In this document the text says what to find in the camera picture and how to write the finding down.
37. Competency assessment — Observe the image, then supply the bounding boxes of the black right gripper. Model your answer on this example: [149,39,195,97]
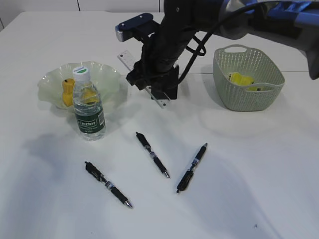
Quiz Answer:
[126,29,197,90]

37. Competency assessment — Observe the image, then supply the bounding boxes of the clear plastic ruler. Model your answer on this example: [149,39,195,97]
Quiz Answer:
[117,50,170,109]

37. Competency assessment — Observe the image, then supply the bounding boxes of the clear plastic water bottle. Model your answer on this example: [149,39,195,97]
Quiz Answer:
[72,66,106,141]

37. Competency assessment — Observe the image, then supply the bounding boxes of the black pen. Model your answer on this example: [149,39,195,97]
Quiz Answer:
[136,132,170,178]
[85,161,133,209]
[176,143,208,194]

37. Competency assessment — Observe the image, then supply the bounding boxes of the yellow pear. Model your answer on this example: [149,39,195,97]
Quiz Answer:
[62,78,75,107]

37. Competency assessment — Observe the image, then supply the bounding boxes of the yellow waste paper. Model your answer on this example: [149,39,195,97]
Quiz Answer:
[228,72,265,92]

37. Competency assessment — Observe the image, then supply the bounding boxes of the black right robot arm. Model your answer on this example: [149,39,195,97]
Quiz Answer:
[119,0,319,91]

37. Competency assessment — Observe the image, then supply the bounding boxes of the black square pen holder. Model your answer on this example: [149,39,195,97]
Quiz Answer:
[151,64,179,100]

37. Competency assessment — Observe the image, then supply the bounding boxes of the green ruffled glass plate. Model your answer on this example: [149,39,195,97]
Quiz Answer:
[37,61,122,112]

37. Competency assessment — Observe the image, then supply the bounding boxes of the green plastic woven basket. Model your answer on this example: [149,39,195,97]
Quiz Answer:
[213,45,285,112]

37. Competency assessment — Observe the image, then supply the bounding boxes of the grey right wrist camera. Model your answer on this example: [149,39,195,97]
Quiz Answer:
[115,13,160,44]

